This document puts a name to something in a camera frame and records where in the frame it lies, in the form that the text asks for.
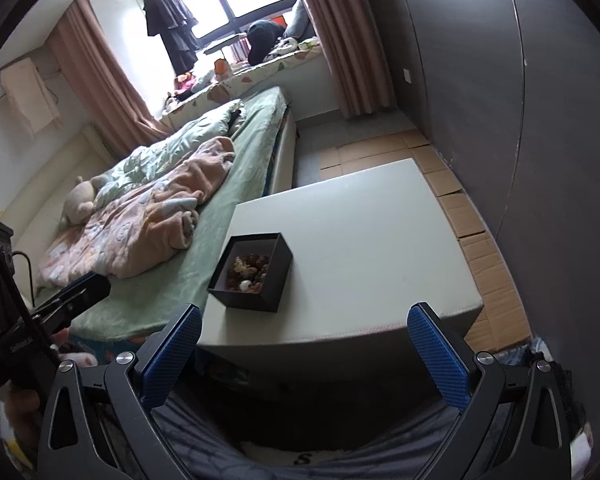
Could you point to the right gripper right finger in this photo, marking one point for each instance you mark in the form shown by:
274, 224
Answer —
447, 357

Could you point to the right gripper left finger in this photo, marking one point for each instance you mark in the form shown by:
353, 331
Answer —
163, 356

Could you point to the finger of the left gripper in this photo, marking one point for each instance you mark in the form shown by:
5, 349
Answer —
58, 311

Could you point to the black jewelry box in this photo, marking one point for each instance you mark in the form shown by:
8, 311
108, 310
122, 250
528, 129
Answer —
252, 272

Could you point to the left hand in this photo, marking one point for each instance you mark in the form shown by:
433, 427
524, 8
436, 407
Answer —
25, 405

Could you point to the green bed mattress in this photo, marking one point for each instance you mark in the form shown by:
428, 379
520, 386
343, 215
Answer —
264, 165

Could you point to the cream bed headboard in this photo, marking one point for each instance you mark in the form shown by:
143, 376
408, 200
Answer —
34, 214

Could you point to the plush toy on bed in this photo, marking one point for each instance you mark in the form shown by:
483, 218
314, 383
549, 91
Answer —
79, 204

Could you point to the pink fleece blanket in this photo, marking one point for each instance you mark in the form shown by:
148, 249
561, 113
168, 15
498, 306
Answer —
143, 227

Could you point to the floral green quilt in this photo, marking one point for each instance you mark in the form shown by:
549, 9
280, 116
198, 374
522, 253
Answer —
148, 163

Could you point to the pink left curtain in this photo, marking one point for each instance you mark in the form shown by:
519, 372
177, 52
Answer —
84, 56

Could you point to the pink curtain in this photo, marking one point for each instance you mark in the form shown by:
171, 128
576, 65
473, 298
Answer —
354, 55
84, 56

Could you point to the hanging beige cloth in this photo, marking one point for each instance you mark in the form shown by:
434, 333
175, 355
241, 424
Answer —
28, 97

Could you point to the floral window seat cushion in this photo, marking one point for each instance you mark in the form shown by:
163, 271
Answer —
216, 93

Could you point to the dark wardrobe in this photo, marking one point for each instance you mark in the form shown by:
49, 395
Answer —
509, 92

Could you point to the hanging black clothes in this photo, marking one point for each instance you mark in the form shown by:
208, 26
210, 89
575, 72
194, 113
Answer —
173, 22

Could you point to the black bag on sill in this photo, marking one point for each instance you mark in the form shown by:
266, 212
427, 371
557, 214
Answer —
262, 36

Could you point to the grey pillow on sill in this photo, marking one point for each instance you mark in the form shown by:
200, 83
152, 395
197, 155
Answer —
300, 26

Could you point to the pink right curtain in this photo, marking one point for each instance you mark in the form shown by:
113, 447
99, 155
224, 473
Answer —
354, 55

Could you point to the wall light switch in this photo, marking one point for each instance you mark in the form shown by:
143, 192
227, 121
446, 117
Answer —
407, 76

